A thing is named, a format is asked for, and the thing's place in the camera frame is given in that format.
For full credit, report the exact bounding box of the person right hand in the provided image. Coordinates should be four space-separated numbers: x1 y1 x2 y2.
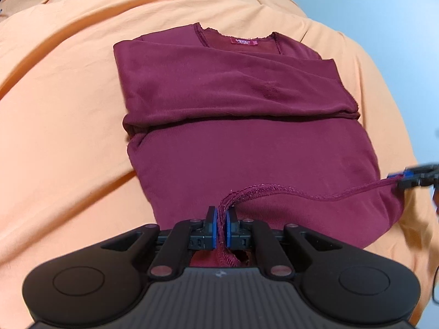
433 189 439 216

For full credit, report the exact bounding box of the orange bed duvet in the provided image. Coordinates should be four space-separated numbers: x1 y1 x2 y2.
0 0 439 329

